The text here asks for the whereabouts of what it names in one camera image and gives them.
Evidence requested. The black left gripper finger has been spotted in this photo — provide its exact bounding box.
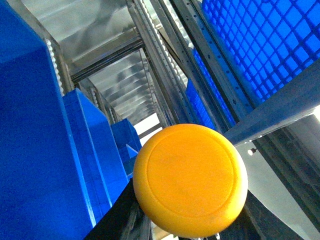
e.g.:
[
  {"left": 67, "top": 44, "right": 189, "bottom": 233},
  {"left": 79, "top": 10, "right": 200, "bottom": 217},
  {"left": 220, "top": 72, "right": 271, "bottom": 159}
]
[{"left": 85, "top": 180, "right": 151, "bottom": 240}]

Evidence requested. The yellow mushroom push button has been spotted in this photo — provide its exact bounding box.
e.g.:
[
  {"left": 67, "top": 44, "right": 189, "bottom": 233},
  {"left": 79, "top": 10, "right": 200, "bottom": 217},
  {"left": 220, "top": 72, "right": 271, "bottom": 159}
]
[{"left": 133, "top": 124, "right": 248, "bottom": 239}]

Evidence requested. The blue source plastic bin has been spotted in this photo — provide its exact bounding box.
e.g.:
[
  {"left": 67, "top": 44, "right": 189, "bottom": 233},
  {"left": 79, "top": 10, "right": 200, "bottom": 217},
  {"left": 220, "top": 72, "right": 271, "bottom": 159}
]
[{"left": 0, "top": 2, "right": 95, "bottom": 240}]

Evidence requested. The white roller conveyor strip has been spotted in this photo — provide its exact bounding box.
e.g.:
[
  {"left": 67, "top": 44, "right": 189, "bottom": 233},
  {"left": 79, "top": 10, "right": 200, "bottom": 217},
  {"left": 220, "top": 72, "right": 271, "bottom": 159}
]
[{"left": 141, "top": 0, "right": 188, "bottom": 87}]

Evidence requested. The blue upper grid bin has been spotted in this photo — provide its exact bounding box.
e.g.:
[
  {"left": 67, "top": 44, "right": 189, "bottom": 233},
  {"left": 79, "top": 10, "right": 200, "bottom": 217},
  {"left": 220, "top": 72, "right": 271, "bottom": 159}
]
[{"left": 201, "top": 0, "right": 320, "bottom": 103}]

